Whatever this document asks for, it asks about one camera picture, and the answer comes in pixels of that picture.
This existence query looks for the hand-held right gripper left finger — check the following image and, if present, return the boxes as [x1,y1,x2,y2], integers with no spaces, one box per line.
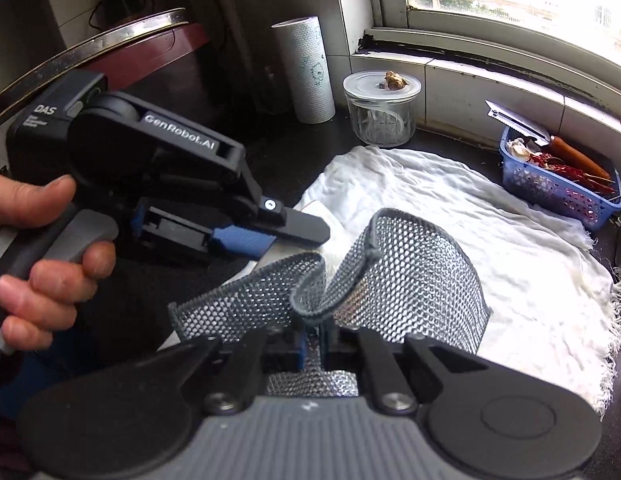
[158,328,308,415]

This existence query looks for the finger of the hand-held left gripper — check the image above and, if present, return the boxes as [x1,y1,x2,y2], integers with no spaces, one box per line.
[229,157,332,248]
[132,198,275,264]

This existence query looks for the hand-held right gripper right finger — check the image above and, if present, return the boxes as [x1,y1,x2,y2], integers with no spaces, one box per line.
[321,328,487,415]

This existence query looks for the silver mesh dishcloth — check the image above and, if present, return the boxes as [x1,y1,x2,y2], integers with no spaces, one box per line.
[169,207,492,398]

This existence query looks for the person's left hand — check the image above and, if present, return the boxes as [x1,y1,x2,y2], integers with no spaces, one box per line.
[0,174,117,357]

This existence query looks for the dark red cooker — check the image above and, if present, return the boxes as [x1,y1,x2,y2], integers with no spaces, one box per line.
[83,22,214,111]

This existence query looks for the glass jar with lid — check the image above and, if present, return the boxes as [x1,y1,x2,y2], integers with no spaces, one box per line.
[343,71,422,149]

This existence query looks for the paper towel roll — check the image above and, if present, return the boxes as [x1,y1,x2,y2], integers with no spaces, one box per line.
[270,16,336,125]

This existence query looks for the white cloth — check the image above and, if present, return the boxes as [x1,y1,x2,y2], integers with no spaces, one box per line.
[293,145,621,418]

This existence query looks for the garlic bulb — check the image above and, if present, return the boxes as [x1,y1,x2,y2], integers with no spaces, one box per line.
[507,137,541,164]

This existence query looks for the steel kitchen knife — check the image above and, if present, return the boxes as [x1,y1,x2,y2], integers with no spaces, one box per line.
[485,100,552,145]

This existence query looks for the blue plastic basket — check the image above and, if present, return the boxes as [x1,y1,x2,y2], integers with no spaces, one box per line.
[499,125,621,232]

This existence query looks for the dried red chillies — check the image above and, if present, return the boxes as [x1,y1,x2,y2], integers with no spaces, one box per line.
[533,152,621,202]

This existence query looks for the carrot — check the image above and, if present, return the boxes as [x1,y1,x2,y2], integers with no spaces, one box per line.
[548,136,617,181]

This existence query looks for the window frame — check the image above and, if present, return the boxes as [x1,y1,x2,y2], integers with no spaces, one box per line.
[351,0,621,136]

